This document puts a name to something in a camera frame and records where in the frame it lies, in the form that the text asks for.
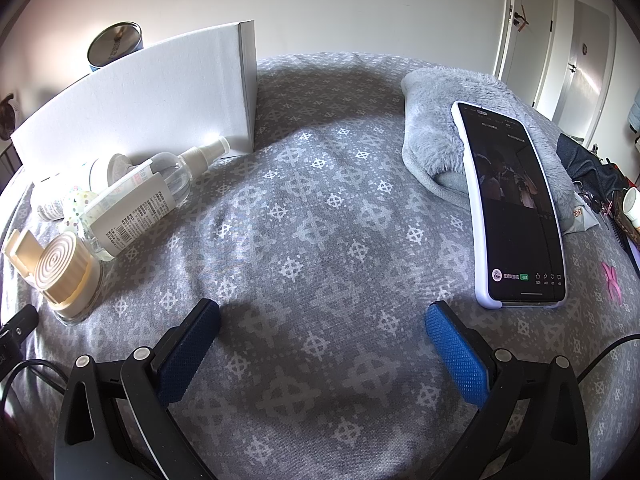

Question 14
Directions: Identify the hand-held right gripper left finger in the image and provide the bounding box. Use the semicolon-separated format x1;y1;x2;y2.
54;298;222;480

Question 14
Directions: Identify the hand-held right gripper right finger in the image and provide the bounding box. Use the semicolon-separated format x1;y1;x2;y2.
424;301;592;480

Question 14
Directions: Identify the glass jar beige lid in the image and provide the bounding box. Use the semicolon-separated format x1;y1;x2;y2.
2;229;104;326

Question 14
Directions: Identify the polka dot egg toy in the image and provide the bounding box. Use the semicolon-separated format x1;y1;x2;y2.
62;185;99;233

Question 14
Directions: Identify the clear spray bottle white label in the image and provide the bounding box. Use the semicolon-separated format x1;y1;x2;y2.
80;136;232;262

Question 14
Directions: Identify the white foam pump bottle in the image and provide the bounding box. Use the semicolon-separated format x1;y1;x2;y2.
31;153;133;222

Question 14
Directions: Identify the white cardboard box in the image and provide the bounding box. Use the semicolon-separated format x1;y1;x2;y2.
10;20;258;172

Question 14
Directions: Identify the smartphone in white case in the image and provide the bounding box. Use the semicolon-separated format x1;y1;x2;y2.
451;101;565;310

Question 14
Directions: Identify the grey patterned bed cover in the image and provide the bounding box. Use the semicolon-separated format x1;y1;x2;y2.
0;52;640;480

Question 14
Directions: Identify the pink hair clip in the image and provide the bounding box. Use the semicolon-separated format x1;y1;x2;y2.
601;261;624;305

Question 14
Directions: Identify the white paper tag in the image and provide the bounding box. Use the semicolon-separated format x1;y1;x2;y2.
574;207;609;234

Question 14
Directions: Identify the dark round object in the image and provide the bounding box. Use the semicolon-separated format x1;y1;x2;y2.
0;92;19;139

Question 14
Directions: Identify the white cup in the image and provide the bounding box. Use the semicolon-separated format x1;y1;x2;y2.
621;187;640;226

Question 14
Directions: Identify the dark blue garment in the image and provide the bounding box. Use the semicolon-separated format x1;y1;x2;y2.
555;132;626;196

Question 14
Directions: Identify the grey fluffy blanket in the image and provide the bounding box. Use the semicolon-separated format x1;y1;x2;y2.
401;67;577;233

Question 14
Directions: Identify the blue metal tin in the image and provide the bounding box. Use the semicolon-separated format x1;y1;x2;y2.
87;22;146;71

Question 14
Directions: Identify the white panel door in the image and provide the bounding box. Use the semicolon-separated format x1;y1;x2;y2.
557;0;619;147

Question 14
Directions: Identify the black cable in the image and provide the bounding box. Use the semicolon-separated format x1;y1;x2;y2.
0;359;76;461
577;332;640;386

